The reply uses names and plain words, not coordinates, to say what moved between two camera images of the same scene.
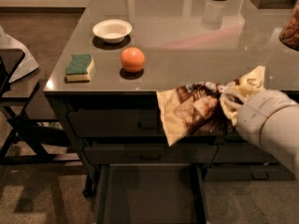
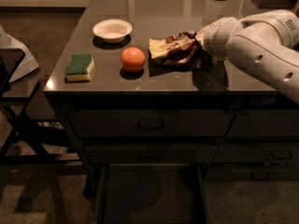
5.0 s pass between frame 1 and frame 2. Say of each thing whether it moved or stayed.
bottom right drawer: stayed
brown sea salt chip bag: moved
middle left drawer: stayed
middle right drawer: stayed
